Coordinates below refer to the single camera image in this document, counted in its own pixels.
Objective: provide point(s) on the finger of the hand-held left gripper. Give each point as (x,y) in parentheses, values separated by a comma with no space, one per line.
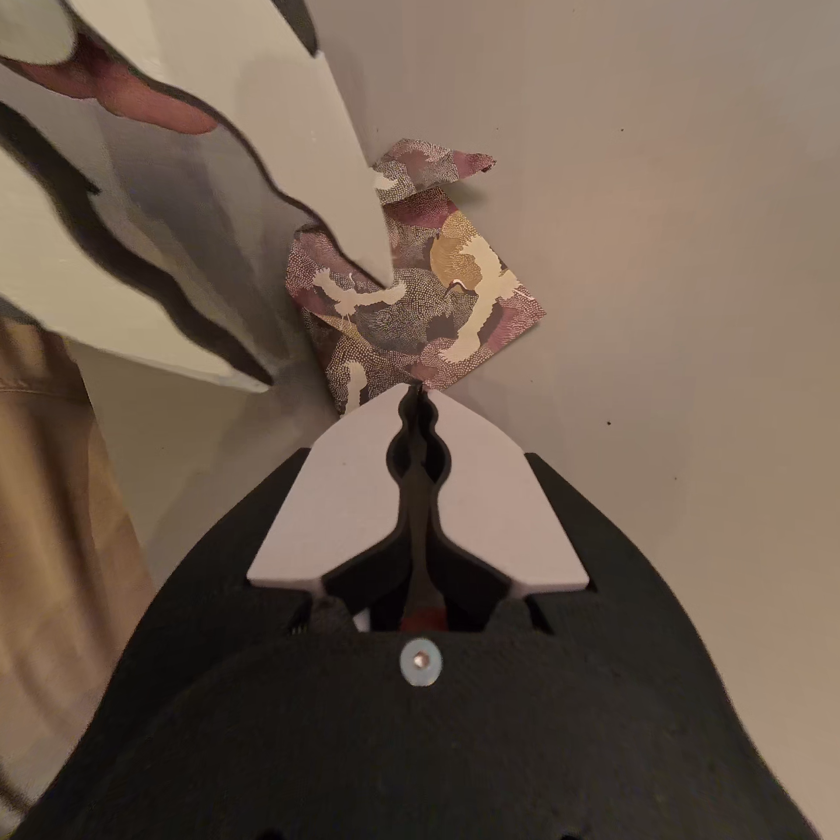
(262,79)
(79,289)

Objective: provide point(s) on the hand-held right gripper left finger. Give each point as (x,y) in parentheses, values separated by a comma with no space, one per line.
(334,499)

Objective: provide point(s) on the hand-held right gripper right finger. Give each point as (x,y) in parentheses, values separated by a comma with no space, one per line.
(505,512)

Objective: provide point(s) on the crane patterned origami paper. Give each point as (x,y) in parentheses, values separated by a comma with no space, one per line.
(459,295)

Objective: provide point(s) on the person's left hand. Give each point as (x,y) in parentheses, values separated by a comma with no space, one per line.
(151,108)

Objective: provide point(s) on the beige trousers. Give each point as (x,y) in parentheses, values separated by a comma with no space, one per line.
(52,525)

